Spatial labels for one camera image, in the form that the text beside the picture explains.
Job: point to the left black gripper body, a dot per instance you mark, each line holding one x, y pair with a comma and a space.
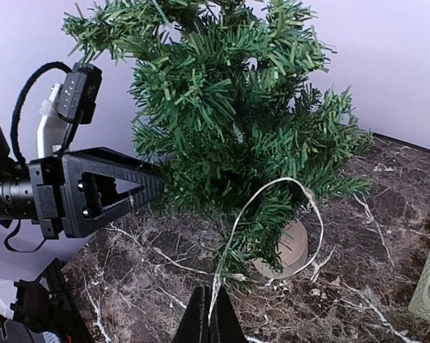
34, 194

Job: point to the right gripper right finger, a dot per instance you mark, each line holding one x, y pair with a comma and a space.
224, 325

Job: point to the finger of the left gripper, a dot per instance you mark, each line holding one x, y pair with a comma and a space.
104, 174
92, 203

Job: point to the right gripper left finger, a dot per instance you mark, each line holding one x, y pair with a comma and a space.
194, 326

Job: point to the small green christmas tree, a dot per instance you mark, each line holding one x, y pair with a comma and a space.
225, 102

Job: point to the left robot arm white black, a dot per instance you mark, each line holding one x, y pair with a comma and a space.
41, 305

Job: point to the round wooden tree base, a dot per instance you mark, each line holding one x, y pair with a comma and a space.
292, 249

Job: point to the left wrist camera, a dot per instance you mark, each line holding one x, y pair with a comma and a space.
70, 105

